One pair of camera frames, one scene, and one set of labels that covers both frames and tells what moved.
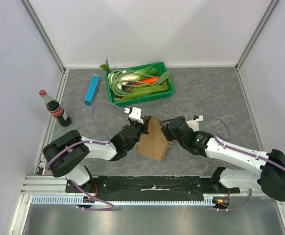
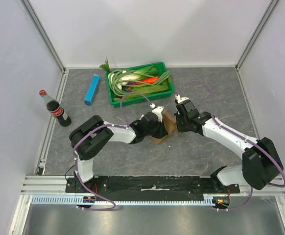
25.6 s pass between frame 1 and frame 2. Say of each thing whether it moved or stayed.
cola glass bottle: stayed
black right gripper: moved
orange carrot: stayed
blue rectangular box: stayed
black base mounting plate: stayed
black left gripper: moved
